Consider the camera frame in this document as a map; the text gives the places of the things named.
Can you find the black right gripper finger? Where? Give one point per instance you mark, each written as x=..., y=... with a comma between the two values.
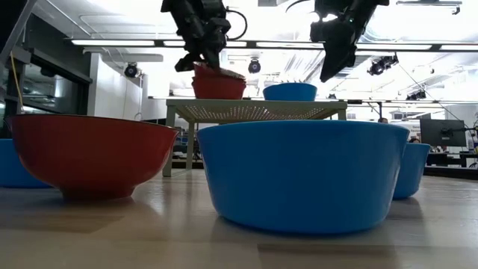
x=336, y=52

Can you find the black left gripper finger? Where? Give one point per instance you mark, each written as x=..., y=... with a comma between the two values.
x=213, y=56
x=185, y=64

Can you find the red bowls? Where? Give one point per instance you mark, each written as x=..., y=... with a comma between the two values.
x=218, y=89

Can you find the blue plastic bowl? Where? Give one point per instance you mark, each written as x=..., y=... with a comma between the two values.
x=412, y=172
x=15, y=168
x=302, y=175
x=289, y=92

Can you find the black ceiling spotlight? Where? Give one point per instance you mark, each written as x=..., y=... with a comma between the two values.
x=254, y=66
x=131, y=70
x=381, y=65

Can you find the green perforated metal shelf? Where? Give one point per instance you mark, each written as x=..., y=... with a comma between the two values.
x=254, y=110

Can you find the person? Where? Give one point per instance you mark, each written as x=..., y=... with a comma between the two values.
x=382, y=120

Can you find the black computer monitor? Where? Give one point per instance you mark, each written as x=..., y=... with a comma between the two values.
x=442, y=132

